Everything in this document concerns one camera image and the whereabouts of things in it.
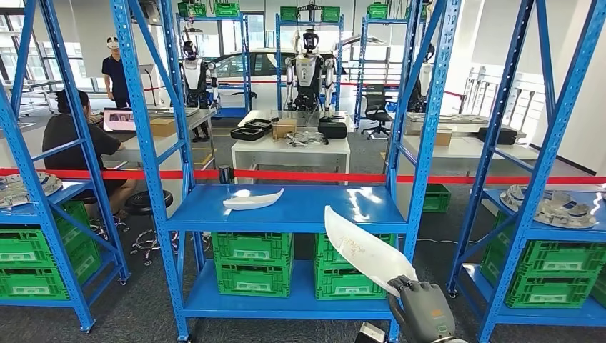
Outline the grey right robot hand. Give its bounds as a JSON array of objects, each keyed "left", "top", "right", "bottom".
[{"left": 387, "top": 275, "right": 457, "bottom": 343}]

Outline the white part with orange writing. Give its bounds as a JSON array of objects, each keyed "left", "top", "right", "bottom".
[{"left": 324, "top": 205, "right": 419, "bottom": 285}]

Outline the blue metal shelf rack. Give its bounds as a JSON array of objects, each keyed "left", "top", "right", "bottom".
[
  {"left": 109, "top": 0, "right": 462, "bottom": 343},
  {"left": 176, "top": 13, "right": 252, "bottom": 119},
  {"left": 276, "top": 13, "right": 346, "bottom": 112},
  {"left": 354, "top": 16, "right": 417, "bottom": 129},
  {"left": 0, "top": 0, "right": 131, "bottom": 333},
  {"left": 447, "top": 0, "right": 606, "bottom": 343}
]

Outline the round metal part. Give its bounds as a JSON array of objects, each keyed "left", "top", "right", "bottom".
[
  {"left": 0, "top": 171, "right": 64, "bottom": 209},
  {"left": 500, "top": 184, "right": 598, "bottom": 229}
]

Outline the plain white curved part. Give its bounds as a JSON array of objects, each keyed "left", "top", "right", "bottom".
[{"left": 222, "top": 187, "right": 285, "bottom": 211}]

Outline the white table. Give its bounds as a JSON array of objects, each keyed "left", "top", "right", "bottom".
[
  {"left": 231, "top": 137, "right": 352, "bottom": 186},
  {"left": 101, "top": 132, "right": 190, "bottom": 190},
  {"left": 402, "top": 136, "right": 541, "bottom": 177}
]

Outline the red barrier tape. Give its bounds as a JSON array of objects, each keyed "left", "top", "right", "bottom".
[{"left": 0, "top": 166, "right": 606, "bottom": 187}]

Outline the steel table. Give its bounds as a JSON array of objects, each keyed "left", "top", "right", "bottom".
[
  {"left": 406, "top": 112, "right": 527, "bottom": 138},
  {"left": 141, "top": 107, "right": 218, "bottom": 169},
  {"left": 237, "top": 109, "right": 355, "bottom": 134}
]

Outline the black carry case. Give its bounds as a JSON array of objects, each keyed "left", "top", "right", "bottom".
[
  {"left": 317, "top": 121, "right": 349, "bottom": 139},
  {"left": 477, "top": 126, "right": 518, "bottom": 146}
]

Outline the metal parts tray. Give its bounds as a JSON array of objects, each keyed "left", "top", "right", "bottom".
[
  {"left": 410, "top": 113, "right": 489, "bottom": 125},
  {"left": 146, "top": 106, "right": 201, "bottom": 119}
]

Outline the black office chair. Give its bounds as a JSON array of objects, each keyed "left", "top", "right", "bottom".
[{"left": 361, "top": 84, "right": 394, "bottom": 141}]

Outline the white metal railing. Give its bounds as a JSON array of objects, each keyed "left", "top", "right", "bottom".
[{"left": 461, "top": 66, "right": 545, "bottom": 143}]

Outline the white and black humanoid robot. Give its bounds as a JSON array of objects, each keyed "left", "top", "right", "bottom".
[
  {"left": 407, "top": 43, "right": 435, "bottom": 114},
  {"left": 284, "top": 28, "right": 334, "bottom": 112},
  {"left": 179, "top": 40, "right": 219, "bottom": 143}
]

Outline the black round stool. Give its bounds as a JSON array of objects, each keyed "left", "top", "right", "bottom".
[{"left": 124, "top": 189, "right": 179, "bottom": 266}]

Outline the white car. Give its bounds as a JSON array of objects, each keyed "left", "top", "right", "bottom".
[{"left": 208, "top": 47, "right": 361, "bottom": 112}]

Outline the open laptop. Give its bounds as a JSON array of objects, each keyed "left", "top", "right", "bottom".
[{"left": 102, "top": 107, "right": 138, "bottom": 132}]

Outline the tablet floor stand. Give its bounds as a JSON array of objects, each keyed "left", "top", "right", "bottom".
[{"left": 138, "top": 64, "right": 157, "bottom": 107}]

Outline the person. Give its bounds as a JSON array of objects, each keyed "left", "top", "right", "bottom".
[
  {"left": 41, "top": 89, "right": 138, "bottom": 219},
  {"left": 101, "top": 36, "right": 131, "bottom": 109}
]

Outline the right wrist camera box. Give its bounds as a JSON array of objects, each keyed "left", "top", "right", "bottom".
[{"left": 354, "top": 322, "right": 387, "bottom": 343}]

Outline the pile of bagged cables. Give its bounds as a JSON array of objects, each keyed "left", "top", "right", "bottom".
[{"left": 285, "top": 131, "right": 330, "bottom": 148}]

